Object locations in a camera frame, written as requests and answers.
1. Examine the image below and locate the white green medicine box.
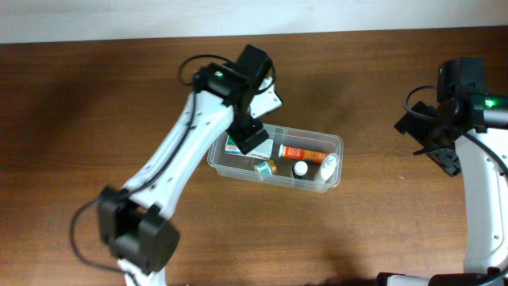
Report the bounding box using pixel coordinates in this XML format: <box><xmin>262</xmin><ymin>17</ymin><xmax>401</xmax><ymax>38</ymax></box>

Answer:
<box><xmin>225</xmin><ymin>136</ymin><xmax>273</xmax><ymax>160</ymax></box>

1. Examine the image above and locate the small vial gold cap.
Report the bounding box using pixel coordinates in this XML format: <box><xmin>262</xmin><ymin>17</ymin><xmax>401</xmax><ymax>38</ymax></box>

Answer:
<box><xmin>254</xmin><ymin>160</ymin><xmax>278</xmax><ymax>176</ymax></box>

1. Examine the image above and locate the orange tube white cap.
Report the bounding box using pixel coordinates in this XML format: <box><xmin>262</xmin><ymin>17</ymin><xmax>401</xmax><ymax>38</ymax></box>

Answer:
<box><xmin>279</xmin><ymin>145</ymin><xmax>328</xmax><ymax>164</ymax></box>

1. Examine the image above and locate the dark bottle white cap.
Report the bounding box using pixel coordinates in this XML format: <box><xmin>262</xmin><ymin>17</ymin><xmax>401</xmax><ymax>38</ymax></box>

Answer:
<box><xmin>291</xmin><ymin>160</ymin><xmax>309</xmax><ymax>180</ymax></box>

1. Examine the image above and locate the white squeeze bottle clear cap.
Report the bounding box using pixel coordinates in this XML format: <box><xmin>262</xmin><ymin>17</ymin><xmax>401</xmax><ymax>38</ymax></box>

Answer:
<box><xmin>314</xmin><ymin>153</ymin><xmax>341</xmax><ymax>184</ymax></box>

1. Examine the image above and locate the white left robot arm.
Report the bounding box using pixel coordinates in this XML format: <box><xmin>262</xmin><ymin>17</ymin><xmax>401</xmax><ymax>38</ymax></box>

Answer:
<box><xmin>98</xmin><ymin>44</ymin><xmax>282</xmax><ymax>285</ymax></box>

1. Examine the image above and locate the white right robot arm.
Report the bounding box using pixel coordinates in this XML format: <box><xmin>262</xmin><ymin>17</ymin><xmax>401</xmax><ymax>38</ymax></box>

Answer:
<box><xmin>376</xmin><ymin>57</ymin><xmax>507</xmax><ymax>286</ymax></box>

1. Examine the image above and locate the clear plastic container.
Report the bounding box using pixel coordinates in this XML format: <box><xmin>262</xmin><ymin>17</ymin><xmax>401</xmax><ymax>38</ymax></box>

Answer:
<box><xmin>207</xmin><ymin>124</ymin><xmax>344</xmax><ymax>193</ymax></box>

